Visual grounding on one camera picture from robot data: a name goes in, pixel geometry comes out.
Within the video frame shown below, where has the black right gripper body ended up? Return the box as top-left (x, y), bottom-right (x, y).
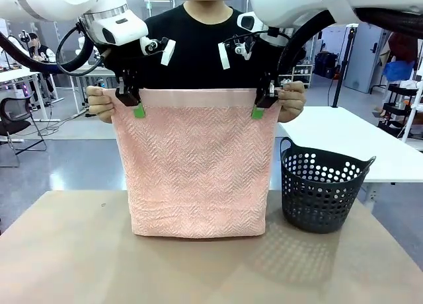
top-left (262, 51), bottom-right (282, 79)

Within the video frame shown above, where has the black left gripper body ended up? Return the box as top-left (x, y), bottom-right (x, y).
top-left (110, 44), bottom-right (143, 79)

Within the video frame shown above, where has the pink towel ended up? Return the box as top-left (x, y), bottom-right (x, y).
top-left (110, 87), bottom-right (279, 240)

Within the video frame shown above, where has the dark perforated laundry basket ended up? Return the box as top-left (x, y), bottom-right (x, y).
top-left (280, 137), bottom-right (377, 235)

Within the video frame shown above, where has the person's left hand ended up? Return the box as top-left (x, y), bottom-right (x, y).
top-left (276, 80), bottom-right (306, 124)

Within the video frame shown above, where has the person's right hand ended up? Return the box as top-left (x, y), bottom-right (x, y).
top-left (86, 85), bottom-right (116, 124)

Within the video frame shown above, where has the white shoe rack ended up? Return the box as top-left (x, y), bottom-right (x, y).
top-left (290, 63), bottom-right (314, 89)

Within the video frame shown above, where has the black bag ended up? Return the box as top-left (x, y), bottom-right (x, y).
top-left (314, 51), bottom-right (340, 79)

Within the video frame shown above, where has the long white table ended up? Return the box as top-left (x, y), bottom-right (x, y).
top-left (276, 105), bottom-right (423, 199)

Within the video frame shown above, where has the black tripod pole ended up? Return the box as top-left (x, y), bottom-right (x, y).
top-left (330, 24), bottom-right (360, 109)

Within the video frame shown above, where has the person in black t-shirt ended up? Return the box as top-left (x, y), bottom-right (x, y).
top-left (105, 0), bottom-right (291, 91)

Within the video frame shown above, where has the seated person in varsity jacket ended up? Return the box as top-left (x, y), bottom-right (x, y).
top-left (28, 32), bottom-right (56, 100)

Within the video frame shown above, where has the grey door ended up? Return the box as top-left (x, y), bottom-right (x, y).
top-left (343, 24), bottom-right (389, 94)

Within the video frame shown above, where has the white desk with monitor lights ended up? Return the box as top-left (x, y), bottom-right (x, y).
top-left (0, 63), bottom-right (62, 123)

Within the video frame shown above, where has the black mesh office chair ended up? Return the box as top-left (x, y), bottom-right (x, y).
top-left (0, 96), bottom-right (48, 169)

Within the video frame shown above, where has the black utility cart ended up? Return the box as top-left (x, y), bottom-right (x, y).
top-left (377, 83), bottom-right (420, 137)

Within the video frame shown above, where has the blue bag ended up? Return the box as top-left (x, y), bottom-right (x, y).
top-left (383, 60), bottom-right (416, 82)

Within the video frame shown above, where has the dark red jacket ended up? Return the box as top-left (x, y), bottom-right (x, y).
top-left (387, 31), bottom-right (419, 64)

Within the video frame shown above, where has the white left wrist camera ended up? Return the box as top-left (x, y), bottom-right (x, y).
top-left (139, 36), bottom-right (176, 67)

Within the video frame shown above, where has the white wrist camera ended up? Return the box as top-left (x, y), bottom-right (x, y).
top-left (217, 36), bottom-right (256, 71)
top-left (139, 36), bottom-right (176, 67)

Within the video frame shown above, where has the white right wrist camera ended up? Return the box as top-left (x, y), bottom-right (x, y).
top-left (217, 36), bottom-right (256, 71)

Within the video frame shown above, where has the thick black right arm hose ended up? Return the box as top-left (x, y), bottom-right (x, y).
top-left (276, 7), bottom-right (423, 77)

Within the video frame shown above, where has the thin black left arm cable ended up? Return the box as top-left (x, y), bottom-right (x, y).
top-left (55, 21), bottom-right (104, 76)

